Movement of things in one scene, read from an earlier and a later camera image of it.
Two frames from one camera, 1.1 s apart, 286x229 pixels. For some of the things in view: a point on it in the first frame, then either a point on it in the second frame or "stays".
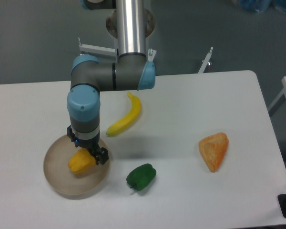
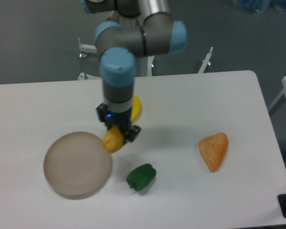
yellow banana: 136,109 stays
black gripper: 100,153 → 122,119
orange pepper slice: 213,148 stays
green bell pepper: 140,177 stays
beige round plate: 58,175 stays
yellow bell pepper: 81,161 → 113,140
